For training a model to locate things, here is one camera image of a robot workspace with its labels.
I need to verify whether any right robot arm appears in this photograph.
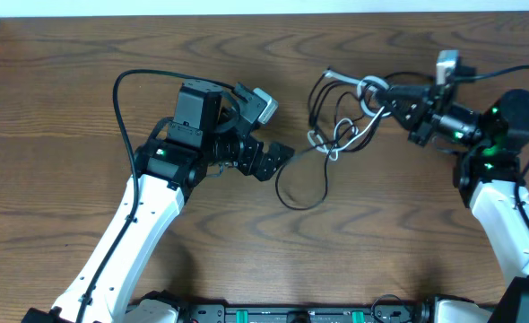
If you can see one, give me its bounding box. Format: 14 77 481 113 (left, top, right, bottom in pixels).
375 85 529 322

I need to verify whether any left camera black cable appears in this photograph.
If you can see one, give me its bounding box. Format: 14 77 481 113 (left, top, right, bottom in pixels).
75 68 237 323

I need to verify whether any black usb cable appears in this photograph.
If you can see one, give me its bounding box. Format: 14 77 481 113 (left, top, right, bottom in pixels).
274 70 436 211

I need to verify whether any white usb cable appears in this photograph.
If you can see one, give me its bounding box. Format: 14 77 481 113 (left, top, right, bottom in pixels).
307 69 394 162

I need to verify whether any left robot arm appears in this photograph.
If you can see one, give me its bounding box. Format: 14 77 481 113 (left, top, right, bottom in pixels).
23 79 294 323

